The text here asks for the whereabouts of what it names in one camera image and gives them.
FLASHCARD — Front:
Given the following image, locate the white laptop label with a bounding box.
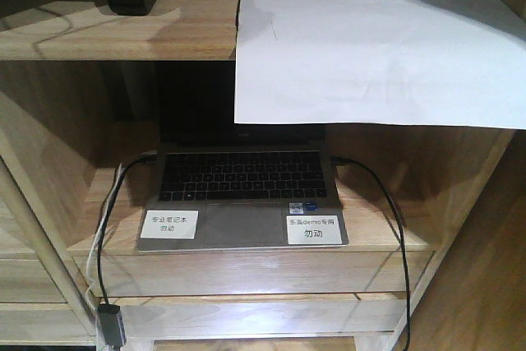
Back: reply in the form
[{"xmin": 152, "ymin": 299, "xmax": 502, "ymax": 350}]
[
  {"xmin": 286, "ymin": 215, "xmax": 343, "ymax": 245},
  {"xmin": 140, "ymin": 210, "xmax": 199, "ymax": 239}
]

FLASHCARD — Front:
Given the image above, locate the black left laptop cable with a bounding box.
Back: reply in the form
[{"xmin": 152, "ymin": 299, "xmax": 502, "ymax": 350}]
[{"xmin": 97, "ymin": 156, "xmax": 157, "ymax": 306}]

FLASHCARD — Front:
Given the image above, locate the black laptop cable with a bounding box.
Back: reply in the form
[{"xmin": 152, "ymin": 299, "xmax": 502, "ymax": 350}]
[
  {"xmin": 97, "ymin": 156, "xmax": 157, "ymax": 306},
  {"xmin": 331, "ymin": 156, "xmax": 413, "ymax": 351}
]

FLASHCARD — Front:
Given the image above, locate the grey laptop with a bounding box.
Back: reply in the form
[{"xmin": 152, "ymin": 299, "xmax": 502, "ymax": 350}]
[{"xmin": 136, "ymin": 60, "xmax": 348, "ymax": 252}]

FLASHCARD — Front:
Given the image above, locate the grey USB hub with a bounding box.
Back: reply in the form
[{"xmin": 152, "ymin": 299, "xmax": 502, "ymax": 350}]
[{"xmin": 97, "ymin": 303, "xmax": 127, "ymax": 349}]

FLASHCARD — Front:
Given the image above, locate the white cable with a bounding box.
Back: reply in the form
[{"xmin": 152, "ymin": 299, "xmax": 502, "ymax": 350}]
[{"xmin": 85, "ymin": 152, "xmax": 154, "ymax": 344}]

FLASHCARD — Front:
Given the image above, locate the wooden shelf unit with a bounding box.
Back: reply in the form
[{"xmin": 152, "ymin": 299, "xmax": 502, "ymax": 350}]
[{"xmin": 1, "ymin": 0, "xmax": 525, "ymax": 350}]

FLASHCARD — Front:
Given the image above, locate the black right laptop cable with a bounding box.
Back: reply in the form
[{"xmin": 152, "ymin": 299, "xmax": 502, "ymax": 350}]
[{"xmin": 331, "ymin": 156, "xmax": 413, "ymax": 351}]

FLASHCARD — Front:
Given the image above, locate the white right laptop label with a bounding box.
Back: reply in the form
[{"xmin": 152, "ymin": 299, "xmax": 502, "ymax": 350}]
[{"xmin": 286, "ymin": 215, "xmax": 343, "ymax": 245}]

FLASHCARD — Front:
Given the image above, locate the white left laptop label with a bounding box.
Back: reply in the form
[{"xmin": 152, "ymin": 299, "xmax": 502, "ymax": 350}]
[{"xmin": 140, "ymin": 210, "xmax": 199, "ymax": 239}]

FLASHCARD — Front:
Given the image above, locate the white paper sheet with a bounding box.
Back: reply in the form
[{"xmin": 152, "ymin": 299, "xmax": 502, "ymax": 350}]
[{"xmin": 234, "ymin": 0, "xmax": 525, "ymax": 129}]

